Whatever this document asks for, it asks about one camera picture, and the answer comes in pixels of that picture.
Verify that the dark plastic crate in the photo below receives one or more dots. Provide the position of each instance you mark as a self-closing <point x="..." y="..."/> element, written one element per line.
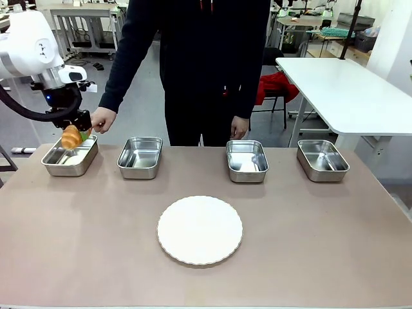
<point x="365" y="40"/>

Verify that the person's right forearm dark sleeve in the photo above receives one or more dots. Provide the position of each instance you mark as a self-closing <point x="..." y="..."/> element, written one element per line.
<point x="114" y="83"/>

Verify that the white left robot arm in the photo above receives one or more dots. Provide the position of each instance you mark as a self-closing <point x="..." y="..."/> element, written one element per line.
<point x="29" y="48"/>

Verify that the person's left forearm dark sleeve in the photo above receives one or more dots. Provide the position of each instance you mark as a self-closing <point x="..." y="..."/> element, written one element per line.
<point x="247" y="96"/>

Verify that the black chair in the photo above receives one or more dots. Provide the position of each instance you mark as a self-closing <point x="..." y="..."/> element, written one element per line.
<point x="273" y="56"/>

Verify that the large white table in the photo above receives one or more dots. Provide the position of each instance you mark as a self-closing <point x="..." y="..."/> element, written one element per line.
<point x="347" y="93"/>

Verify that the rectangular stainless steel container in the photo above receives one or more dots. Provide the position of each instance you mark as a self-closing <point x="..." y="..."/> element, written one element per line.
<point x="140" y="157"/>
<point x="64" y="167"/>
<point x="247" y="161"/>
<point x="322" y="160"/>

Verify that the person's left hand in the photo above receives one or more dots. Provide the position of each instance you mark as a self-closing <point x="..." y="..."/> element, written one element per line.
<point x="239" y="127"/>

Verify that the white scalloped round plate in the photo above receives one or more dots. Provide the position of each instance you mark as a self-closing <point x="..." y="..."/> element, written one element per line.
<point x="199" y="230"/>

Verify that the wooden top workbench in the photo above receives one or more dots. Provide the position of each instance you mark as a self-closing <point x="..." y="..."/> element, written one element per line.
<point x="299" y="21"/>

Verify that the tall black stand pole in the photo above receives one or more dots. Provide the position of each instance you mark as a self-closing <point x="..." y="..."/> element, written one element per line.
<point x="350" y="29"/>

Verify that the red cloth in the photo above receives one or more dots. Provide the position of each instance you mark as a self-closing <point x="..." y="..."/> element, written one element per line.
<point x="273" y="85"/>

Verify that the grey metal frame desk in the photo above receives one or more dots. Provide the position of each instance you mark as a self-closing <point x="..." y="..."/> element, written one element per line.
<point x="90" y="9"/>

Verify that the person's torso dark hoodie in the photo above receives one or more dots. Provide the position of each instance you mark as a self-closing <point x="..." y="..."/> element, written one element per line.
<point x="209" y="64"/>

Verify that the teal rack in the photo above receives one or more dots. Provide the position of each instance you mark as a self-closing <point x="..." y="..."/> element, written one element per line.
<point x="338" y="31"/>

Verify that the black floor pedal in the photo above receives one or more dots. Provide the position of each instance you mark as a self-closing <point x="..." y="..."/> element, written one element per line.
<point x="98" y="66"/>

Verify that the golden brown croissant bread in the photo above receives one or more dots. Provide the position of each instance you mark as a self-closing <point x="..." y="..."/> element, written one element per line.
<point x="71" y="137"/>

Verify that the person's right hand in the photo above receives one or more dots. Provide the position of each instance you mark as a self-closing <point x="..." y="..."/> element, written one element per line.
<point x="103" y="120"/>

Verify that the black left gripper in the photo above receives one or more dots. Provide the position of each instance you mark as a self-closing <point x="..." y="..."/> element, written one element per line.
<point x="78" y="117"/>

